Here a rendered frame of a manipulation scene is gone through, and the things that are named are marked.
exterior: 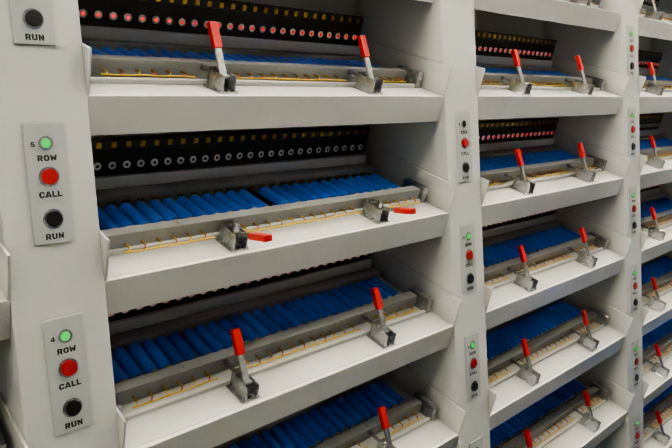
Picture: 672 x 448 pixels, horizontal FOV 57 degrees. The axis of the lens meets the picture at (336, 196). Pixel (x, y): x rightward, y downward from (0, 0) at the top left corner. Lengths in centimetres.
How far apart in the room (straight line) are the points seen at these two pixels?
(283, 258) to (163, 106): 26
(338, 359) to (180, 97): 46
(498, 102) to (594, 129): 54
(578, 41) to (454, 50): 68
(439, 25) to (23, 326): 77
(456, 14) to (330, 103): 34
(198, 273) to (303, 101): 27
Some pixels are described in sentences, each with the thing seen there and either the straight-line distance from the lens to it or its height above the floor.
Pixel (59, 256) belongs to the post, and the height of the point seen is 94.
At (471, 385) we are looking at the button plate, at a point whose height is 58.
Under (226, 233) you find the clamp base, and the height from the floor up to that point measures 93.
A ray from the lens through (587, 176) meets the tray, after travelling 155.
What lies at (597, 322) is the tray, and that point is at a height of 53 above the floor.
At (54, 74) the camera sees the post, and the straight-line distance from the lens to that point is 71.
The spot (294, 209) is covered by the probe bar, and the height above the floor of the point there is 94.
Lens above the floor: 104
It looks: 5 degrees down
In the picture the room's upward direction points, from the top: 3 degrees counter-clockwise
